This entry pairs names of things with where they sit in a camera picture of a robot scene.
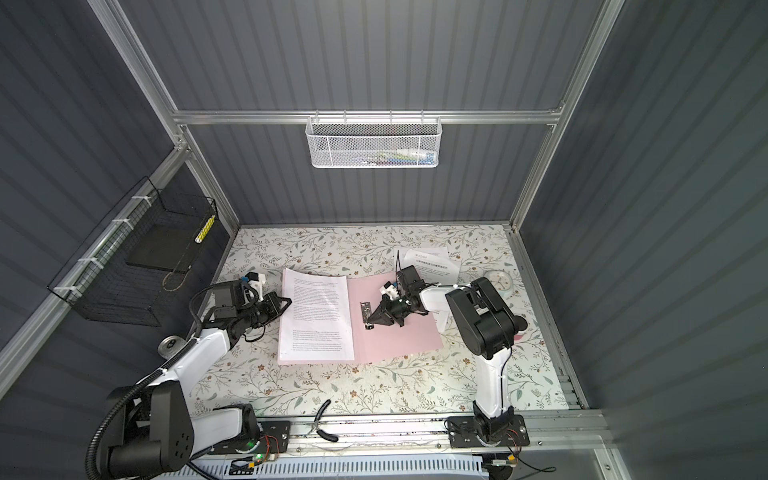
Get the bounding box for white wire mesh basket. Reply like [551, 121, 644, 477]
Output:
[305, 118, 443, 169]

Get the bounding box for metal folder clip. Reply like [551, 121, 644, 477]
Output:
[360, 302, 374, 330]

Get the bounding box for pens in white basket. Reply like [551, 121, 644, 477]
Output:
[351, 148, 438, 167]

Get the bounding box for pink file folder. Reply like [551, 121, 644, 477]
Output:
[277, 272, 445, 366]

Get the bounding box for printed white paper sheet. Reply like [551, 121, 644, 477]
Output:
[277, 269, 355, 365]

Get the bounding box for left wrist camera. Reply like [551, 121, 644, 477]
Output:
[241, 271, 267, 295]

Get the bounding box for white ventilated cable duct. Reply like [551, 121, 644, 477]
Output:
[153, 454, 490, 480]

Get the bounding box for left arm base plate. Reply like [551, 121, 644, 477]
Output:
[209, 420, 291, 455]

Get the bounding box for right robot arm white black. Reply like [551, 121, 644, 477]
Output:
[363, 266, 530, 449]

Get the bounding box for black handled pliers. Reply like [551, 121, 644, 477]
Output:
[311, 398, 341, 444]

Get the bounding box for yellow marker in basket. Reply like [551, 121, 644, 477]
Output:
[194, 214, 217, 244]

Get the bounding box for black corrugated cable hose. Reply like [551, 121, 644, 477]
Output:
[85, 281, 241, 480]

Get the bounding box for black pad in basket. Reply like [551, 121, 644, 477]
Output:
[126, 225, 202, 273]

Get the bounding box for white paper sheet underneath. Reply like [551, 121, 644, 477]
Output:
[394, 247, 460, 285]

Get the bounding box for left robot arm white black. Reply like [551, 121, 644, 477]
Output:
[84, 273, 292, 479]

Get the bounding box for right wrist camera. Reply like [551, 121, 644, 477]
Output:
[380, 282, 400, 301]

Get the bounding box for black wire mesh basket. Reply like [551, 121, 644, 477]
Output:
[48, 182, 218, 327]

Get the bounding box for white round tape dispenser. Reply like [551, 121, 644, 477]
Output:
[484, 270, 516, 296]

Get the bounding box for silver drink can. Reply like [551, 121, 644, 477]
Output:
[157, 335, 186, 360]

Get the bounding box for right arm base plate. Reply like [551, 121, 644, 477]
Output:
[443, 414, 530, 449]

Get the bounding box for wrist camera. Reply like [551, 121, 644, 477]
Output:
[380, 282, 400, 301]
[241, 271, 267, 295]

